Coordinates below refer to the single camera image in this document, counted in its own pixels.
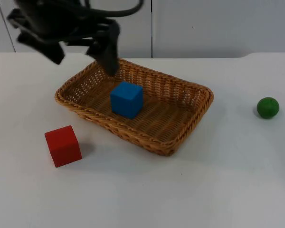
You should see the brown wicker basket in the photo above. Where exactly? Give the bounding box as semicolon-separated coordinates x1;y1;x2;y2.
54;58;215;157

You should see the red cube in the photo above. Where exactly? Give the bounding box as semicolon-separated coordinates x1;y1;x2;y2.
44;125;83;168

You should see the blue cube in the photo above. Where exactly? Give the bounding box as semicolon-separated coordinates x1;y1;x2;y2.
110;81;143;119

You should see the green ball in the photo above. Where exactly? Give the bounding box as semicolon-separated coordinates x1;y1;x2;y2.
256;97;280;119

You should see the black cable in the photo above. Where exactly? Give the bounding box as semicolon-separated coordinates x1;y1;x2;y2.
84;0;144;19

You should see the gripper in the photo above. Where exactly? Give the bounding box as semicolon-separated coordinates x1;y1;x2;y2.
16;7;122;76

